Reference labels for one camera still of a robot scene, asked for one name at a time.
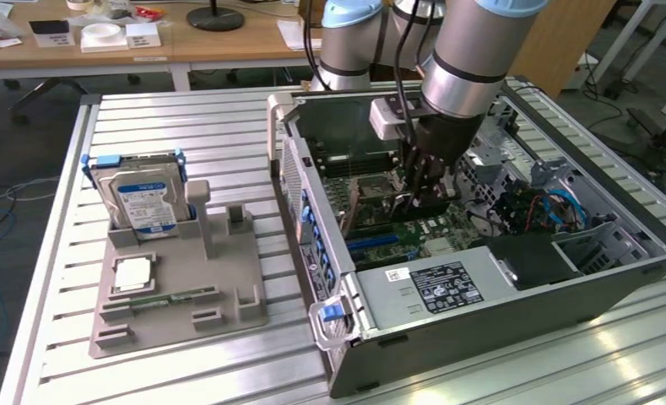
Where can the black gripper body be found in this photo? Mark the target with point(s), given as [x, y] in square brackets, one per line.
[445, 135]

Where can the graphics card with black fan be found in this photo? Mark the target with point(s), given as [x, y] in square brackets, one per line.
[378, 206]

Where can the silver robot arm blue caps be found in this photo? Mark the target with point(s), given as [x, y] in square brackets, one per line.
[468, 63]

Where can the CPU socket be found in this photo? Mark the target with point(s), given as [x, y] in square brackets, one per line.
[374, 185]

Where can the green motherboard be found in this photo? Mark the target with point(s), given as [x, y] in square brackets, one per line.
[450, 230]

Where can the silver perforated drive cage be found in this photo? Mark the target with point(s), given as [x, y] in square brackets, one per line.
[496, 169]

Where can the blue expansion slot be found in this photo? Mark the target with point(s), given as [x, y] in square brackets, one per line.
[371, 242]

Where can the silver power supply unit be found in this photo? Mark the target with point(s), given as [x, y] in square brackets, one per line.
[389, 295]

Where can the wooden cabinet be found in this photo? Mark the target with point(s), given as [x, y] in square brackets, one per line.
[581, 42]

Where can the silver disk bay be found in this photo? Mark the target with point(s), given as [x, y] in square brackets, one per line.
[609, 249]

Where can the dark grey open PC case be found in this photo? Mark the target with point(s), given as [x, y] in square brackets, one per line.
[480, 329]

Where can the white paper stack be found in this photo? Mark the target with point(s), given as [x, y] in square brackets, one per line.
[293, 36]

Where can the wooden desk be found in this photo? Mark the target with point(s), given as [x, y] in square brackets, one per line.
[226, 46]

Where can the hard disk in blue carrier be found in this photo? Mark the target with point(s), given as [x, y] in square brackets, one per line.
[141, 202]

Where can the black round lamp base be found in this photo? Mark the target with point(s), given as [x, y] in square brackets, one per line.
[214, 19]

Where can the grey plastic parts rack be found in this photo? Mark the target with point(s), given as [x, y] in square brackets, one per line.
[186, 312]

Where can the green RAM stick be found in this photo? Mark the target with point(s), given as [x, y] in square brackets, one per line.
[158, 301]

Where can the silver CPU chip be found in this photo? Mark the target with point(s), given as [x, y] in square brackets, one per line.
[131, 276]

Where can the white labelled box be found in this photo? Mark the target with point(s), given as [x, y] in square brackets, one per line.
[141, 31]

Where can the red packet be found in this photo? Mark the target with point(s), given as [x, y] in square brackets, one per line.
[147, 13]

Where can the white flat box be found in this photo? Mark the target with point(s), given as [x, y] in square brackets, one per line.
[105, 46]

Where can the dark object in plastic wrap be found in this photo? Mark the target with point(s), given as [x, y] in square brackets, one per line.
[118, 14]

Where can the beige tape roll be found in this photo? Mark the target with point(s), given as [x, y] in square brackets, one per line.
[77, 5]

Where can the white box with black lid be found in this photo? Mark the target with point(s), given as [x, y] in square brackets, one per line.
[51, 38]

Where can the white paper card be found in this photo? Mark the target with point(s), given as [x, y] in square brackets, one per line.
[1, 43]

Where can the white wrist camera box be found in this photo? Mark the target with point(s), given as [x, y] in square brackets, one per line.
[386, 124]

